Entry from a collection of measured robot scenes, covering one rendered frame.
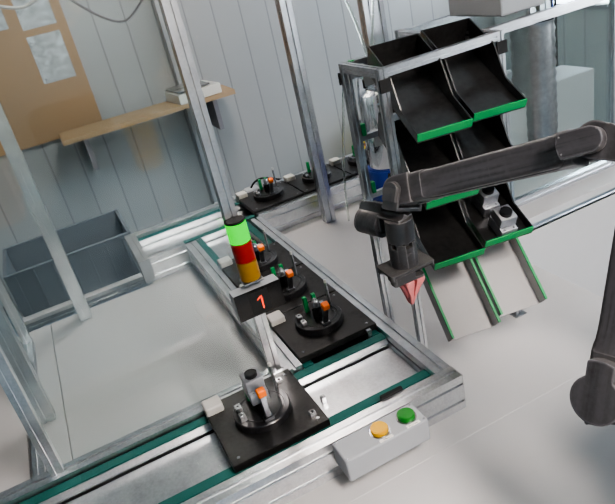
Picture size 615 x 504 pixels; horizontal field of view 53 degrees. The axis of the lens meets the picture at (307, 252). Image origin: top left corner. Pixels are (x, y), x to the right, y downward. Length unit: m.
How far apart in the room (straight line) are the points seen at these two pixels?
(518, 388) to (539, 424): 0.13
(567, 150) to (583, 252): 1.75
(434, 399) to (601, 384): 0.59
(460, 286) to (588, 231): 1.15
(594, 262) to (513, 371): 1.19
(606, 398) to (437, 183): 0.45
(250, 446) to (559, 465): 0.67
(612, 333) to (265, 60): 4.10
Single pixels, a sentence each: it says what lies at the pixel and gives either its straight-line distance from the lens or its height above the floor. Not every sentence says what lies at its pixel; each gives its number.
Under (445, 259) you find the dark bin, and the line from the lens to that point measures 1.53.
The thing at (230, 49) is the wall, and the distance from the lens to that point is 4.77.
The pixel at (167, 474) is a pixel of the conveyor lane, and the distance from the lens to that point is 1.57.
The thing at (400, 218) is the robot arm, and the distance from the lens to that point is 1.22.
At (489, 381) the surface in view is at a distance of 1.68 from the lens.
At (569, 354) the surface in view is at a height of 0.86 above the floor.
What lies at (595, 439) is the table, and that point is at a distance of 1.55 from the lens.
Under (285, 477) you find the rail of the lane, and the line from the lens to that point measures 1.43.
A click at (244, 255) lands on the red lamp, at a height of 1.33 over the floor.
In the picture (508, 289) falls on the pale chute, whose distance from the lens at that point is 1.71.
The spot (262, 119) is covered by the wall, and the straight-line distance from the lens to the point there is 4.90.
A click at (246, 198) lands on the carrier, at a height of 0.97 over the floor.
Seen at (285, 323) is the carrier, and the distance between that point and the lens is 1.83.
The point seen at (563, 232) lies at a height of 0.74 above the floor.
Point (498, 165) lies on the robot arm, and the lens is 1.10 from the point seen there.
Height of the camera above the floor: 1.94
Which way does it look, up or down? 26 degrees down
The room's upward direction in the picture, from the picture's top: 13 degrees counter-clockwise
